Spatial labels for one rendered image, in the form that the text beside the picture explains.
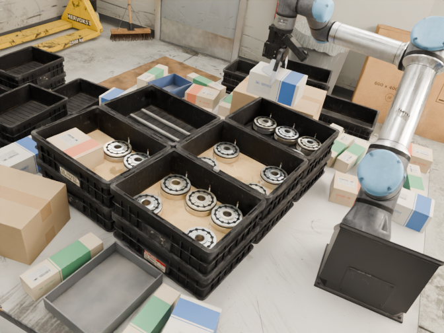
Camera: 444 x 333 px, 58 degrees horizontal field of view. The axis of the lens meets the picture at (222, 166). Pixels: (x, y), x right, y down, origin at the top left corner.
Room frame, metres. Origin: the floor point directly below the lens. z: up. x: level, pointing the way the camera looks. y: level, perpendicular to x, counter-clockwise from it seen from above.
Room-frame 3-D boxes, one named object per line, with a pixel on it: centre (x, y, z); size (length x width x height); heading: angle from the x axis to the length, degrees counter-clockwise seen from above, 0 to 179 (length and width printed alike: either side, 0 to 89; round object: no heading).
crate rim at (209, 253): (0.93, 0.09, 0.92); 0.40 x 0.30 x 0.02; 59
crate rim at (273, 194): (1.19, -0.07, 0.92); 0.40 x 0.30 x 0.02; 59
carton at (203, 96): (1.93, 0.16, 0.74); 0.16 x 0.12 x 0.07; 77
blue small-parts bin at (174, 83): (1.99, 0.35, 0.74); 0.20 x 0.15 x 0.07; 145
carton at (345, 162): (1.60, -0.60, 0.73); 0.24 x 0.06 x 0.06; 145
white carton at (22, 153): (1.17, 0.77, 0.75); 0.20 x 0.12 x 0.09; 152
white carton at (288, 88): (1.47, -0.16, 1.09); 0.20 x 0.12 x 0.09; 70
